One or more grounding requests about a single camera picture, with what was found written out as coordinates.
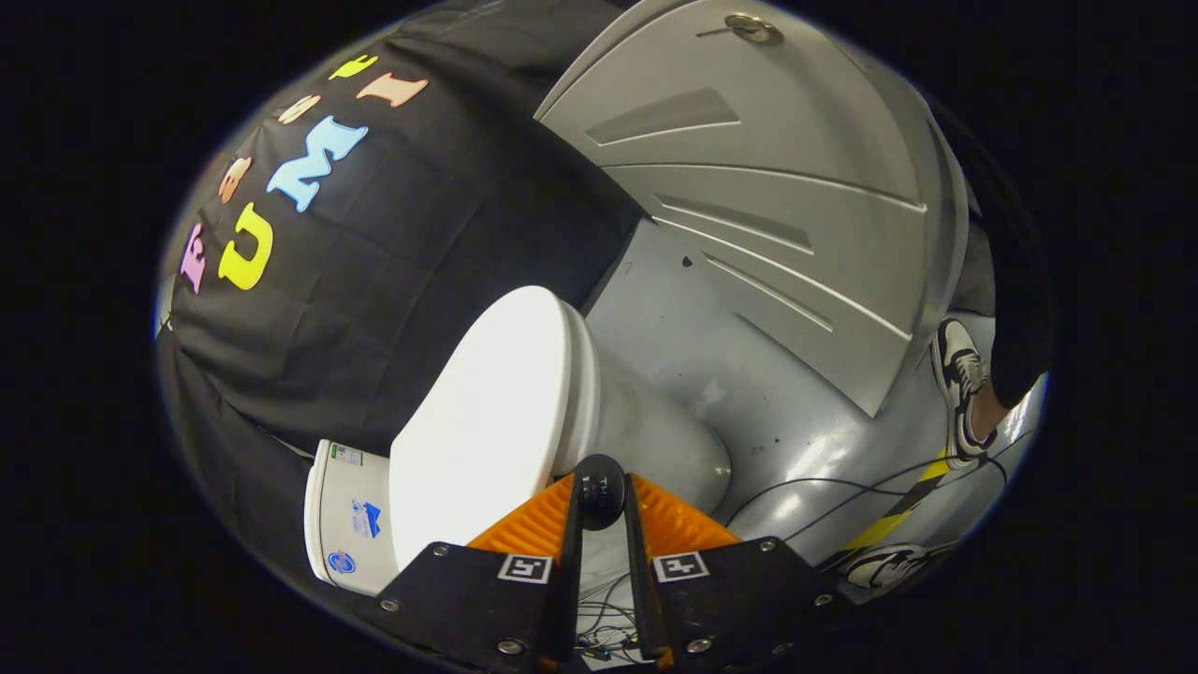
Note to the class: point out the black and white sneaker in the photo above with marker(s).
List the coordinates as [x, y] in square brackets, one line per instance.
[894, 566]
[959, 374]

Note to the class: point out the white toilet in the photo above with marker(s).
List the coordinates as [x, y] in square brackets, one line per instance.
[655, 440]

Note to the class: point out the grey ribbed floor panel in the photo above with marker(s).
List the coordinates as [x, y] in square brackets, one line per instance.
[767, 187]

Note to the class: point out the white toilet lid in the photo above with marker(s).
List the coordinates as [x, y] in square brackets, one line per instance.
[487, 421]

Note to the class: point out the black backdrop cloth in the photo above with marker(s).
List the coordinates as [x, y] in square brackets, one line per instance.
[393, 281]

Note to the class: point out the yellow and black hazard tape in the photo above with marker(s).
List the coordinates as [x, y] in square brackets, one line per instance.
[894, 520]

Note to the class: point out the person's leg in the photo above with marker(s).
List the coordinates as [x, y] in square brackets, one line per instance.
[1020, 337]

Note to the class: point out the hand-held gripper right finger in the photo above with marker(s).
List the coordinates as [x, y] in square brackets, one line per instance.
[638, 580]

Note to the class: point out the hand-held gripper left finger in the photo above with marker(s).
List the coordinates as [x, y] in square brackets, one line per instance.
[566, 580]

